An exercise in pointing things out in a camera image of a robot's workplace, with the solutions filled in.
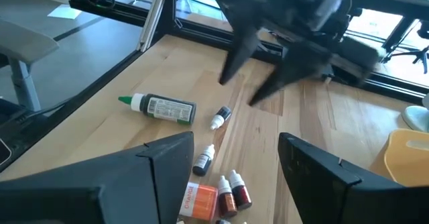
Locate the white cylindrical tumbler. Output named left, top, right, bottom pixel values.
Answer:
left=401, top=95, right=429, bottom=133

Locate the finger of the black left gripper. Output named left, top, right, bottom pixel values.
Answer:
left=206, top=0, right=265, bottom=85
left=249, top=48, right=332, bottom=106

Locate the large green food colouring bottle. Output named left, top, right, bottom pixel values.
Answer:
left=117, top=93, right=198, bottom=126

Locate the silver aluminium bar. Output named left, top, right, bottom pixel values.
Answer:
left=136, top=0, right=167, bottom=53

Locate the yellow plastic bin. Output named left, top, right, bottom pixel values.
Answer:
left=383, top=127, right=429, bottom=188

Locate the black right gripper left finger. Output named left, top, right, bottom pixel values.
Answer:
left=0, top=131, right=196, bottom=224

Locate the small brownish-red food colouring bottle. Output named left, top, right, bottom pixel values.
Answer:
left=217, top=174, right=239, bottom=219

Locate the white paper sheet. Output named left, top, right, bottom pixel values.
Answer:
left=46, top=3, right=83, bottom=21

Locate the large orange food colouring bottle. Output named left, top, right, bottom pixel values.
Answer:
left=178, top=181, right=219, bottom=222

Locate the grey chair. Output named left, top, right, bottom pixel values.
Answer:
left=0, top=18, right=60, bottom=113

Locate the black aluminium table frame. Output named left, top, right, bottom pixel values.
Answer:
left=0, top=0, right=429, bottom=173

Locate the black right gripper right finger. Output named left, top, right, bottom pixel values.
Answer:
left=278, top=132, right=429, bottom=224

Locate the small maroon food colouring bottle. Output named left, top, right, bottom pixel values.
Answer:
left=228, top=169, right=253, bottom=211

